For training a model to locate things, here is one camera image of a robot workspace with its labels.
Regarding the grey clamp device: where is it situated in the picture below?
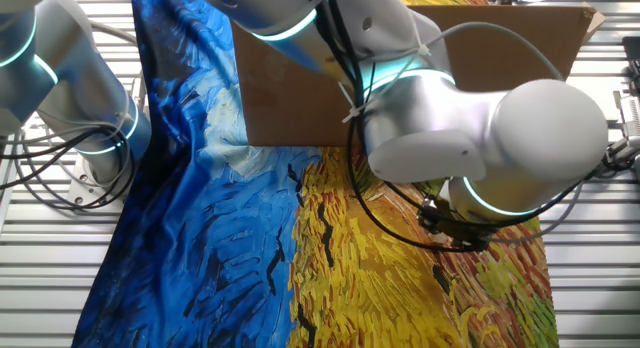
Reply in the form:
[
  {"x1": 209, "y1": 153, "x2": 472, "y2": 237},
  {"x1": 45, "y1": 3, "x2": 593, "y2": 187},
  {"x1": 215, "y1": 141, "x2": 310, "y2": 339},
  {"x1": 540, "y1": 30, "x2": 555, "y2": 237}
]
[{"x1": 602, "y1": 135, "x2": 640, "y2": 182}]

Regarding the grey flat tray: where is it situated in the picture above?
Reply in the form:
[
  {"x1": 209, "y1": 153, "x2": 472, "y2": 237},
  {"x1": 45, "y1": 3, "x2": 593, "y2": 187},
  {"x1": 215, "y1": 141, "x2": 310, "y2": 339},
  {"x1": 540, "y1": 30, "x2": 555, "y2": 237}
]
[{"x1": 567, "y1": 75, "x2": 624, "y2": 128}]

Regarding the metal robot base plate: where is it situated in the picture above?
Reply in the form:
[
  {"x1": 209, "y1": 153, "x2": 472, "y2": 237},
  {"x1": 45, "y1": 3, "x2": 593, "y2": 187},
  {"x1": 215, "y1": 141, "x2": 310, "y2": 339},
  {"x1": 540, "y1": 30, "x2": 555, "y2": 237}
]
[{"x1": 67, "y1": 157, "x2": 129, "y2": 214}]

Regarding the silver slotted bracket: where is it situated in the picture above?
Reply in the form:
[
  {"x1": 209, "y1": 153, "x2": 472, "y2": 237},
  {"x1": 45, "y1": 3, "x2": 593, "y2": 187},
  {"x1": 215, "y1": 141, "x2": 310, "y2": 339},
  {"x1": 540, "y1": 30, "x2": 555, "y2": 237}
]
[{"x1": 612, "y1": 90, "x2": 640, "y2": 139}]

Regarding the grey base cable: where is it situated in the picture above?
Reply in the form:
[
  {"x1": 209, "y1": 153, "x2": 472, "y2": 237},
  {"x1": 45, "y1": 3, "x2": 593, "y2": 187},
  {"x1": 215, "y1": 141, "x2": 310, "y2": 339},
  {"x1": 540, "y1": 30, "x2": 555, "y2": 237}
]
[{"x1": 0, "y1": 107, "x2": 132, "y2": 189}]

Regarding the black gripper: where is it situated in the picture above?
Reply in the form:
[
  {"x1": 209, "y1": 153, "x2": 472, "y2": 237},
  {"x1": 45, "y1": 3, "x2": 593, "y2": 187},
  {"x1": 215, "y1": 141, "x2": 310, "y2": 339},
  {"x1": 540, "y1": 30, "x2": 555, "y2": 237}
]
[{"x1": 417, "y1": 193, "x2": 495, "y2": 253}]

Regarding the black base cable loop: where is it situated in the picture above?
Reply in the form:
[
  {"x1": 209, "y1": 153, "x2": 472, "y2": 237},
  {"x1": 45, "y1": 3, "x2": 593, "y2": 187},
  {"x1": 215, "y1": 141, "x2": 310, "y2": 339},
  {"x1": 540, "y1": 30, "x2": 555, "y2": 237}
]
[{"x1": 0, "y1": 125, "x2": 139, "y2": 212}]

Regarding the brown cardboard box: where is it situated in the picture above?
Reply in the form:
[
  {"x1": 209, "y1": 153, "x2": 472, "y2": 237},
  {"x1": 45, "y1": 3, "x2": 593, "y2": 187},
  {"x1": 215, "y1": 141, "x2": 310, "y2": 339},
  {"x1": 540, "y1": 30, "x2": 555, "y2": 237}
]
[{"x1": 232, "y1": 2, "x2": 607, "y2": 148}]

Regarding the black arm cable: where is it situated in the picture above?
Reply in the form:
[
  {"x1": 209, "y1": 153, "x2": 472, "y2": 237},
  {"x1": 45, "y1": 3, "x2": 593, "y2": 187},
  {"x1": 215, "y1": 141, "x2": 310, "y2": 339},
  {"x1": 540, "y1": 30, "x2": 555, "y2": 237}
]
[{"x1": 307, "y1": 0, "x2": 609, "y2": 254}]

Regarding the black box device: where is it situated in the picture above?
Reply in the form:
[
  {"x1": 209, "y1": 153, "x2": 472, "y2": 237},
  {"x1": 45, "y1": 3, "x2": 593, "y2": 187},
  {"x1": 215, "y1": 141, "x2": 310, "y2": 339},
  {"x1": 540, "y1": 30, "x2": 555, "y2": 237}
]
[{"x1": 621, "y1": 36, "x2": 640, "y2": 94}]

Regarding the painting print cloth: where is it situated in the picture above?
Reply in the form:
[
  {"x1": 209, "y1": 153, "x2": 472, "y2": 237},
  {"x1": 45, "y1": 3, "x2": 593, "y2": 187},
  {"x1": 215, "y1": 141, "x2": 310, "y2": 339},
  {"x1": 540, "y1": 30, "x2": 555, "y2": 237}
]
[{"x1": 71, "y1": 0, "x2": 560, "y2": 348}]

